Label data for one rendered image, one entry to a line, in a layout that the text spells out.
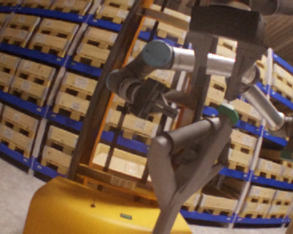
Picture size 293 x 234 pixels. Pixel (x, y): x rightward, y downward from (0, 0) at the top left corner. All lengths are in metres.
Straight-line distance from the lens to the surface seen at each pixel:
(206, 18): 0.32
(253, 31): 0.28
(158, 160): 0.27
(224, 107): 0.42
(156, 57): 0.57
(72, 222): 0.83
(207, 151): 0.41
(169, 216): 0.48
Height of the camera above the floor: 1.29
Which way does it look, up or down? 6 degrees up
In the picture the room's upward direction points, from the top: 18 degrees clockwise
